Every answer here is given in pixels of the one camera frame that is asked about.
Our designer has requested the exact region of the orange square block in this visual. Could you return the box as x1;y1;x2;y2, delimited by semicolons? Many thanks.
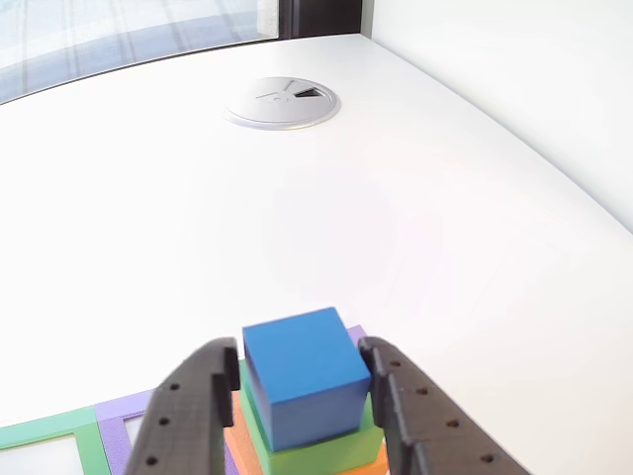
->
223;395;390;475

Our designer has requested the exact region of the dark window post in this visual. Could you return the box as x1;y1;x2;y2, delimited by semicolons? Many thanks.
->
279;0;365;39

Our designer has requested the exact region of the small blue cube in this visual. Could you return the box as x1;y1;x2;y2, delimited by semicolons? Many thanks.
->
241;306;372;452

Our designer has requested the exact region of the green square block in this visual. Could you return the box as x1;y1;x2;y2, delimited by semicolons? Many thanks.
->
239;360;386;475

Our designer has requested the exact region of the green square frame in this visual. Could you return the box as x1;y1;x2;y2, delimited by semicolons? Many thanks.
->
0;406;113;475

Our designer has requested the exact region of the purple square frame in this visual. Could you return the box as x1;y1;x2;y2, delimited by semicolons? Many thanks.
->
93;325;370;475

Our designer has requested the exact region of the silver round cable grommet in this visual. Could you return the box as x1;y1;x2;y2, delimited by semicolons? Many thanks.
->
222;76;342;131

